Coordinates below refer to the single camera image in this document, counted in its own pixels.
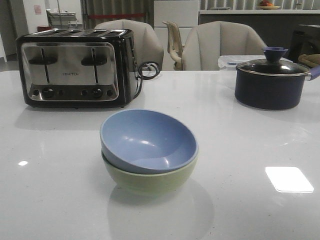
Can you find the blue bowl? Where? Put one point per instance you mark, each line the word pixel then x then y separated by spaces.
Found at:
pixel 145 141

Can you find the green bowl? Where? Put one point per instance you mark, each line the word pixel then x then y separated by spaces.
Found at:
pixel 150 184

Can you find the beige chair left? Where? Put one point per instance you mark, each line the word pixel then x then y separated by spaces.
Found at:
pixel 148 47

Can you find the beige chair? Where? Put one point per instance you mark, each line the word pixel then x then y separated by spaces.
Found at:
pixel 206 42
pixel 148 47

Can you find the cream office chair background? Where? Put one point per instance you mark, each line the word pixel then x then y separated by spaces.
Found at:
pixel 174 44

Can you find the beige chair right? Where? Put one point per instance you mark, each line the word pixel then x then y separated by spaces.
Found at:
pixel 206 42

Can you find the clear plastic container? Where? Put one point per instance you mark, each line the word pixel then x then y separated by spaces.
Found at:
pixel 229 62

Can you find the red barrier tape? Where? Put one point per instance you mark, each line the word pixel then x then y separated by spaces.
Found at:
pixel 117 16

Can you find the white cabinet background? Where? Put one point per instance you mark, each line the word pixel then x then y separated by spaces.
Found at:
pixel 184 13

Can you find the dark blue cooking pot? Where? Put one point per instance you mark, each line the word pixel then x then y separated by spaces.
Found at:
pixel 271 91

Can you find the black and silver toaster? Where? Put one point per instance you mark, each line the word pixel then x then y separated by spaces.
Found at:
pixel 78 68

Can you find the glass pot lid blue knob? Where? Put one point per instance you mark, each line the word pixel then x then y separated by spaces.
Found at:
pixel 274 54

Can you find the metal cart background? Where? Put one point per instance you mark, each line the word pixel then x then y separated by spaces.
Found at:
pixel 61 19

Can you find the fruit plate on counter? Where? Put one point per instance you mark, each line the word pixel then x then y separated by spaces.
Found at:
pixel 267 5

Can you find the tan oven mitt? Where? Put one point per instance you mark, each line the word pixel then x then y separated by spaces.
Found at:
pixel 312 60

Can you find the black appliance right edge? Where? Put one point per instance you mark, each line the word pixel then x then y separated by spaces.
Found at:
pixel 305 41

